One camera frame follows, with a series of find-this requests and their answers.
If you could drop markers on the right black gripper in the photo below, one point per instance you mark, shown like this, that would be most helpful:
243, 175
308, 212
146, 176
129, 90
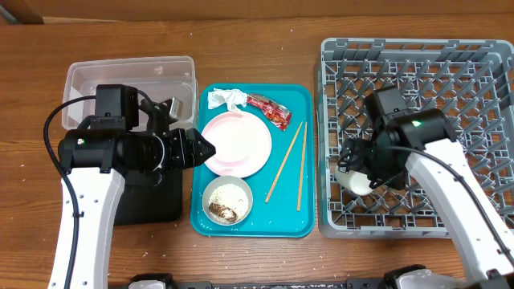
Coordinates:
353, 159

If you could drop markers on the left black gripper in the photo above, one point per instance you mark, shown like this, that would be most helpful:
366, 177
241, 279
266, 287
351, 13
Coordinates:
185, 151

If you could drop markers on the white cup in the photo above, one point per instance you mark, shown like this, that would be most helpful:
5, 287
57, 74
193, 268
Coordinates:
356, 182

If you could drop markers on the white napkin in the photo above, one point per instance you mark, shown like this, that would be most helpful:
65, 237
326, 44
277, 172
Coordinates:
232, 98

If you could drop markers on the grey bowl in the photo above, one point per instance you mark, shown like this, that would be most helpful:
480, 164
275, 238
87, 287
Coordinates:
222, 181

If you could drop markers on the rice and food scraps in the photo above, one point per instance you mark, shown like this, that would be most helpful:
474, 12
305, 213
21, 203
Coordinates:
228, 204

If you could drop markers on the red snack wrapper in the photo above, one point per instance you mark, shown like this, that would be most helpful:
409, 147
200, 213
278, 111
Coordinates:
278, 114

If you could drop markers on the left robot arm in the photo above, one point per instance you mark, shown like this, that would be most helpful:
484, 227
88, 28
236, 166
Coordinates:
127, 132

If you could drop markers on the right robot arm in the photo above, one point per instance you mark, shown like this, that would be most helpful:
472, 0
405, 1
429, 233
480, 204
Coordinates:
423, 145

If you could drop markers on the grey dishwasher rack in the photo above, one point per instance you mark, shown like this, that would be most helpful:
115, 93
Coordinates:
470, 80

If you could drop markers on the pink plate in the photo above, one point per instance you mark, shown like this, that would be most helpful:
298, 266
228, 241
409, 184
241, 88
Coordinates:
242, 143

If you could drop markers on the teal serving tray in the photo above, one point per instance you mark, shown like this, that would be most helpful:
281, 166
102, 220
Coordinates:
278, 218

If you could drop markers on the black plastic tray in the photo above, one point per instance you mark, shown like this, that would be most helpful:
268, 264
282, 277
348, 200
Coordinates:
150, 198

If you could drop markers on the left wooden chopstick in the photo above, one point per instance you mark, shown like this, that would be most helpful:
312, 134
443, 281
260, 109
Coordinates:
283, 163

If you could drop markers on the wooden chopstick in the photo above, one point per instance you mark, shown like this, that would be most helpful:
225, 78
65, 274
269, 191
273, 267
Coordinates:
283, 163
301, 179

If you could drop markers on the right wooden chopstick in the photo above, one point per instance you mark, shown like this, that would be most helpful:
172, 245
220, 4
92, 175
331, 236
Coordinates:
301, 179

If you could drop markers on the clear plastic bin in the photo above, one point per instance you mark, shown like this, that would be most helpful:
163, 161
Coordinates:
161, 78

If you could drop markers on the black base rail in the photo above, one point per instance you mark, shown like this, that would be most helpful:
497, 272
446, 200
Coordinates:
351, 283

